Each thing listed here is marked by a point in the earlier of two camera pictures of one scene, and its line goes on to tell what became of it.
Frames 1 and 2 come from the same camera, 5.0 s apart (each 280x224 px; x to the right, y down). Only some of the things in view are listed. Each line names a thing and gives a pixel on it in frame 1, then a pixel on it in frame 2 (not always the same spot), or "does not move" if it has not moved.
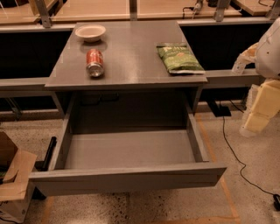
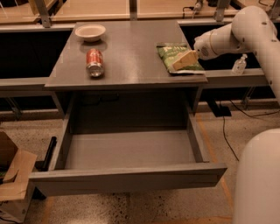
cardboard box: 16,170 does not move
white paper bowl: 90,32 does not move
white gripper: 269,55 -> 203,46
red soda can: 94,66 does not move
